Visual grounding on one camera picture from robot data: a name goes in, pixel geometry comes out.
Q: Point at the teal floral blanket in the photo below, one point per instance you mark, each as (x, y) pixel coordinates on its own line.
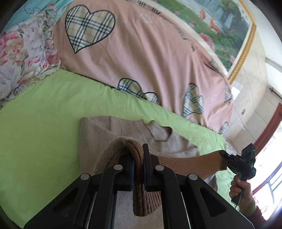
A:
(32, 7)

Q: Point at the red-brown window frame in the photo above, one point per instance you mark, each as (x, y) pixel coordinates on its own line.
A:
(264, 138)

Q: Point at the floral ruffled pillow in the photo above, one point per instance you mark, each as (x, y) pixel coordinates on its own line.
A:
(28, 53)

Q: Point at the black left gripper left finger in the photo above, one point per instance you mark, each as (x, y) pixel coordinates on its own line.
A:
(125, 178)

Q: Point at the beige knit sweater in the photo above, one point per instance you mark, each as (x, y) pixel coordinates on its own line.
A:
(103, 139)

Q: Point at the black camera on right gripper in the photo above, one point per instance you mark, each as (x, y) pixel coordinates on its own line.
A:
(249, 152)

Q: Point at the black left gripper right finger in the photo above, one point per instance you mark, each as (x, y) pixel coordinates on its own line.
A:
(153, 179)

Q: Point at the gold-framed landscape painting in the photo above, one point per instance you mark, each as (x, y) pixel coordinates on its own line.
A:
(225, 29)

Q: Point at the green bed sheet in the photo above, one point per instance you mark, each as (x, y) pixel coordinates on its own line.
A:
(39, 136)

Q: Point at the pink heart-pattern quilt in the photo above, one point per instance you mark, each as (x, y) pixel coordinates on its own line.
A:
(132, 47)

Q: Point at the person's right hand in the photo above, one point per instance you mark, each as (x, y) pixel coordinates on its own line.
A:
(244, 189)

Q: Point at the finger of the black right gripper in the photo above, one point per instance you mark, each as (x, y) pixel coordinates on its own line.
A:
(224, 154)

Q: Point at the red sleeve right forearm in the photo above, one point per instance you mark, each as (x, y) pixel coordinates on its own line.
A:
(253, 213)

